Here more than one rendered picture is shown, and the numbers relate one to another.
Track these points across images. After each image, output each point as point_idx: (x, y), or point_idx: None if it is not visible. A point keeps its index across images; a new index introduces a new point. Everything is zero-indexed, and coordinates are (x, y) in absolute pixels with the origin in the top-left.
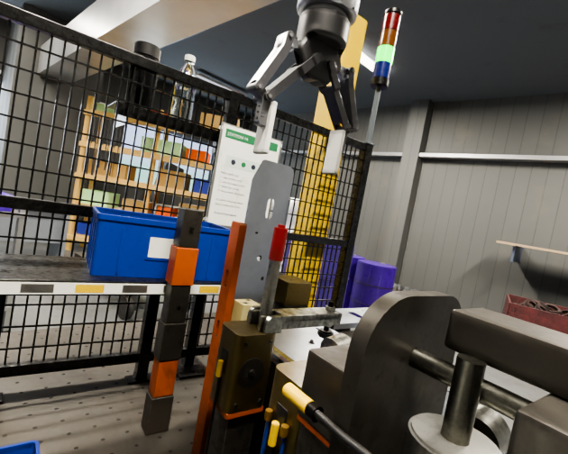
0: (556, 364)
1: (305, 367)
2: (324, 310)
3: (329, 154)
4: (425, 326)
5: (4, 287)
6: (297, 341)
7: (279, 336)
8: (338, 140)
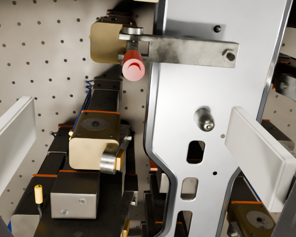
0: None
1: (89, 147)
2: (219, 54)
3: (245, 139)
4: None
5: None
6: (202, 21)
7: (192, 0)
8: (256, 183)
